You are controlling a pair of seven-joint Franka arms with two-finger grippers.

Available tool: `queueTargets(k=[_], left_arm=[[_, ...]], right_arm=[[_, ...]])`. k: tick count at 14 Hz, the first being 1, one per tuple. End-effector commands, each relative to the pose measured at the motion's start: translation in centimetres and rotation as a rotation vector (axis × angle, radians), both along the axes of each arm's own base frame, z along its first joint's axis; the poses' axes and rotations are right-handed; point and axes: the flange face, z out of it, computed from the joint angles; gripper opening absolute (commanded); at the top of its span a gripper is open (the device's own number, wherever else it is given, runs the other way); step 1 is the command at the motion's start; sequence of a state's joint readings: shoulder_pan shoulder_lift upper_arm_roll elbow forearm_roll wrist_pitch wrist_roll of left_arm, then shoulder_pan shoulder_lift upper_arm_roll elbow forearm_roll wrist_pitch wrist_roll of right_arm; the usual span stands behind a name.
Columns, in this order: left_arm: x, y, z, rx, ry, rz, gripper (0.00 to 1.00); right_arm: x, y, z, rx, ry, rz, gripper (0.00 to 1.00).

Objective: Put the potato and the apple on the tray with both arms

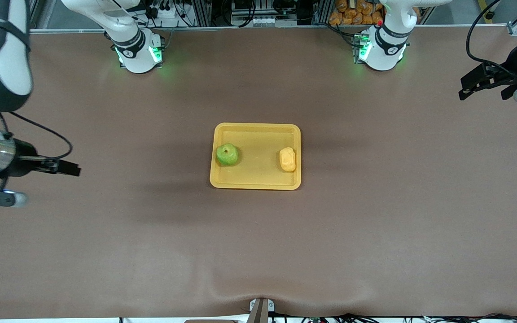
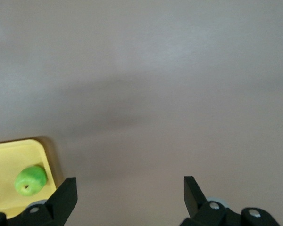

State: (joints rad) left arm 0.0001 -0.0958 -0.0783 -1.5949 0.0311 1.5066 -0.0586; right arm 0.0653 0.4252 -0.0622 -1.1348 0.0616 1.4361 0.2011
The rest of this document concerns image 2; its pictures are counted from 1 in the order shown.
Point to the yellow plastic tray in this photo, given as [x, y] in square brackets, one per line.
[4, 160]

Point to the green apple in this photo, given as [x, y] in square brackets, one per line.
[30, 180]

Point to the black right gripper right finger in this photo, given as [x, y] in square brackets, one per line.
[195, 202]

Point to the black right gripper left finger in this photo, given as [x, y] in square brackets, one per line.
[59, 202]

